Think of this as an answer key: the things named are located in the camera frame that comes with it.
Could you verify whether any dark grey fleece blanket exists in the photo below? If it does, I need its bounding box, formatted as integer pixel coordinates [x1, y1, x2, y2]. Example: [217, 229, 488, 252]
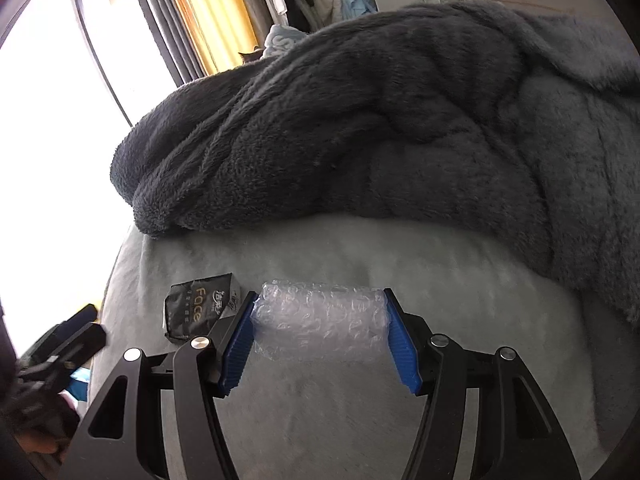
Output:
[110, 0, 640, 322]

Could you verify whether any light blue patterned blanket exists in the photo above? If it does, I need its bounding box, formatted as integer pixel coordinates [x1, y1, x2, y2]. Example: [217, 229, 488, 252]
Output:
[262, 24, 311, 58]

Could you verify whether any clear bubble wrap roll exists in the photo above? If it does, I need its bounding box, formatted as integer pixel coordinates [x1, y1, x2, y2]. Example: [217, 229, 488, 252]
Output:
[250, 282, 392, 364]

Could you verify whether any yellow curtain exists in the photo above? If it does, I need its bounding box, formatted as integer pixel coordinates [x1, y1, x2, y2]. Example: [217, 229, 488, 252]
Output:
[160, 0, 262, 76]

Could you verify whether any grey curtain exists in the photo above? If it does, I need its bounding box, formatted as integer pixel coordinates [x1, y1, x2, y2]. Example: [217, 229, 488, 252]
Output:
[134, 0, 211, 83]

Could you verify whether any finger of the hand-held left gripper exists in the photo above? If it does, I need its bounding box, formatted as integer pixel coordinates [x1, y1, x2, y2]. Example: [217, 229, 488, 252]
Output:
[30, 322, 107, 368]
[47, 302, 99, 341]

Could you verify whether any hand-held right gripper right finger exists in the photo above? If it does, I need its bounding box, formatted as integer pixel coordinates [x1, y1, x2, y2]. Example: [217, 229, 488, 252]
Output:
[382, 287, 583, 480]

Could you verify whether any blue cardboard box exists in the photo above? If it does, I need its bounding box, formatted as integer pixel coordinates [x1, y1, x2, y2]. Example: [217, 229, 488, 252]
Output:
[67, 367, 93, 403]

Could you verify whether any black tissue packet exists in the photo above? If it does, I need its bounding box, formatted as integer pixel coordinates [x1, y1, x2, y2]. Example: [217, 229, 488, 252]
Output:
[164, 272, 242, 344]

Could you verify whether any black framed balcony door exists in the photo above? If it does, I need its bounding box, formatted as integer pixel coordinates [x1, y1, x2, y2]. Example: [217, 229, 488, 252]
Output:
[72, 0, 188, 128]

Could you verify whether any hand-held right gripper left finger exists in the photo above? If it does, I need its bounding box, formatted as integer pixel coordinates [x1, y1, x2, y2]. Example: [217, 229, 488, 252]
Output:
[55, 291, 261, 480]

